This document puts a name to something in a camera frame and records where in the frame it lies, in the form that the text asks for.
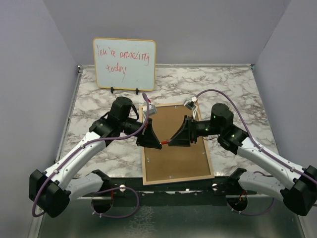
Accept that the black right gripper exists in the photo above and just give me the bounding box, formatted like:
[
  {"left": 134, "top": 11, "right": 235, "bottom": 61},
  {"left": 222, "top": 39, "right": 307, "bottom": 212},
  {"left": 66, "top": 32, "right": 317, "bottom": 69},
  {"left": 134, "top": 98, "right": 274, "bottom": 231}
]
[{"left": 169, "top": 115, "right": 222, "bottom": 146}]

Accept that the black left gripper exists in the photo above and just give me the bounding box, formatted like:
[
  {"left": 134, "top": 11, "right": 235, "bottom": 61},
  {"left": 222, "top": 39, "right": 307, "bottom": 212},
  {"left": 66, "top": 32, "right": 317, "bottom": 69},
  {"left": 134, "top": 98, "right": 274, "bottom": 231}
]
[{"left": 120, "top": 117, "right": 162, "bottom": 149}]

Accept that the blue red screwdriver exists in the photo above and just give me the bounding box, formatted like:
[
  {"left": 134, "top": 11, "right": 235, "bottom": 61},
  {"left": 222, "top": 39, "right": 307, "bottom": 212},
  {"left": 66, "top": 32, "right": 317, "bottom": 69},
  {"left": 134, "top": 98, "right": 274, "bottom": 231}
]
[{"left": 161, "top": 140, "right": 170, "bottom": 145}]

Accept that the blue picture frame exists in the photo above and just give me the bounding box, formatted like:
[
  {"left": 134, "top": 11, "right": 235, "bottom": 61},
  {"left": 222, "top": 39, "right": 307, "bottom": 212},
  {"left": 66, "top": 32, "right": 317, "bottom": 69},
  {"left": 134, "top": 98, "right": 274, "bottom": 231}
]
[{"left": 138, "top": 103, "right": 215, "bottom": 186}]

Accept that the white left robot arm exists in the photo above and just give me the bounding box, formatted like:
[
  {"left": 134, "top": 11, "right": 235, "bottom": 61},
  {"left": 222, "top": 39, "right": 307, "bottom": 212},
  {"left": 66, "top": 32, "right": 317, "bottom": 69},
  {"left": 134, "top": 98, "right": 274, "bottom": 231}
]
[{"left": 29, "top": 94, "right": 162, "bottom": 218}]

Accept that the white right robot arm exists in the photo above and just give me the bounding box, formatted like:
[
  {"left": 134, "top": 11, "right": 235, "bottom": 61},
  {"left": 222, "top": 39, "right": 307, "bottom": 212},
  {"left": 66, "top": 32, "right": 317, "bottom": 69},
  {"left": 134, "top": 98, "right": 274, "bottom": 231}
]
[{"left": 168, "top": 103, "right": 317, "bottom": 216}]

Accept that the black whiteboard stand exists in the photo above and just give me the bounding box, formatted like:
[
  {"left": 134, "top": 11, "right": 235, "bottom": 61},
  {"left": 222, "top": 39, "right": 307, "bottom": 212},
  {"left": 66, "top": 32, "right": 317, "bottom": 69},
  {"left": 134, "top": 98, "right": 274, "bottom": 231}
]
[{"left": 110, "top": 87, "right": 140, "bottom": 95}]

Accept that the white dry-erase board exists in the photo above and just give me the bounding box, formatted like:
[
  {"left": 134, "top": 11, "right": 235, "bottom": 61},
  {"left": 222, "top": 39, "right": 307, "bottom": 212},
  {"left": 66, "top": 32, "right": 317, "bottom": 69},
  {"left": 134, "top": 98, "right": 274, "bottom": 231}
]
[{"left": 93, "top": 38, "right": 157, "bottom": 91}]

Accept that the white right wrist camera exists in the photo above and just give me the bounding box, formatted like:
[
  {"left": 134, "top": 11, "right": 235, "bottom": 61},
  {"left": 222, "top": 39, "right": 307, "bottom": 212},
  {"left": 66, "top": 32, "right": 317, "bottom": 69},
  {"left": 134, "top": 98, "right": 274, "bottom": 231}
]
[{"left": 183, "top": 100, "right": 198, "bottom": 119}]

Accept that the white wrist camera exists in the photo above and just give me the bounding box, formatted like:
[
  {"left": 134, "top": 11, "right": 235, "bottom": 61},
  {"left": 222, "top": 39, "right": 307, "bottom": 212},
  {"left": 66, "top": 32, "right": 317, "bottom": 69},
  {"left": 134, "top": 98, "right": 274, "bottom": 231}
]
[
  {"left": 142, "top": 104, "right": 157, "bottom": 117},
  {"left": 183, "top": 100, "right": 198, "bottom": 119}
]

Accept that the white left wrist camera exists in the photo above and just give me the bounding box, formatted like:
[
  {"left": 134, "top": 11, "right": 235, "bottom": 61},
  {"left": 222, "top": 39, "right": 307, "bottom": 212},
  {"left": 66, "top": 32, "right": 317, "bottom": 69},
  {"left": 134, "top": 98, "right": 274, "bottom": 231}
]
[{"left": 142, "top": 104, "right": 157, "bottom": 117}]

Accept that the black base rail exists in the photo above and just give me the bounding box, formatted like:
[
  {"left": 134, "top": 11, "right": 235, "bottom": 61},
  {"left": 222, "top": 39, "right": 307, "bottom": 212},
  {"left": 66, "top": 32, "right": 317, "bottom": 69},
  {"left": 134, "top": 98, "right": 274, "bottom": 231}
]
[{"left": 81, "top": 168, "right": 258, "bottom": 207}]

